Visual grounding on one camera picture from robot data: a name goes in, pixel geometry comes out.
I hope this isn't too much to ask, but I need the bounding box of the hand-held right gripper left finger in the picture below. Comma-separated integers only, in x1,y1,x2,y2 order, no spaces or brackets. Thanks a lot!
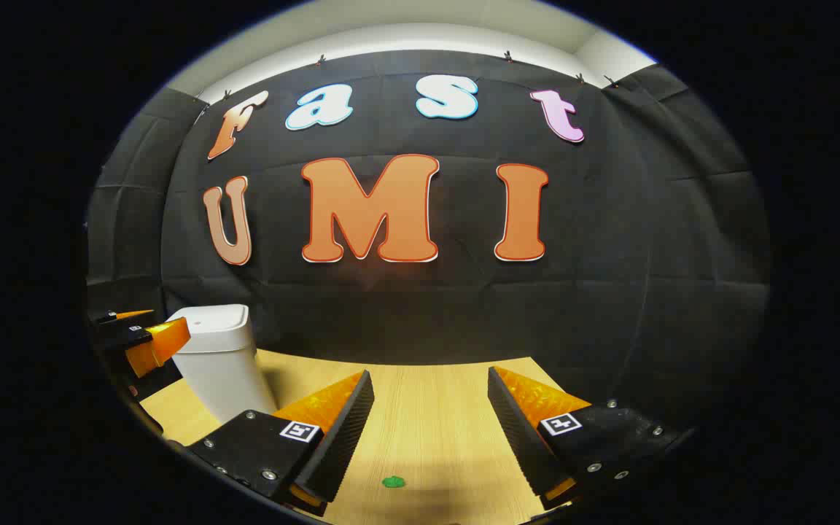
187,370,376,517

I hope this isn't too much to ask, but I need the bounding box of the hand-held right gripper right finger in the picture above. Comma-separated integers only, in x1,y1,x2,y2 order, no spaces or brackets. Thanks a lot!
488,366,691,511

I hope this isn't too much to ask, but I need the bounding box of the white desktop garbage bin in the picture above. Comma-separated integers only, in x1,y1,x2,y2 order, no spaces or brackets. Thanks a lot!
165,304,279,425

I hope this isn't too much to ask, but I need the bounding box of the wooden desktop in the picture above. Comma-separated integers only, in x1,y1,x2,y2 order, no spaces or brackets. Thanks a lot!
139,349,574,525

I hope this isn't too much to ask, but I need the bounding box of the black backdrop cloth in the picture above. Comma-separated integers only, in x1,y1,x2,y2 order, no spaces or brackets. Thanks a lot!
85,50,772,431

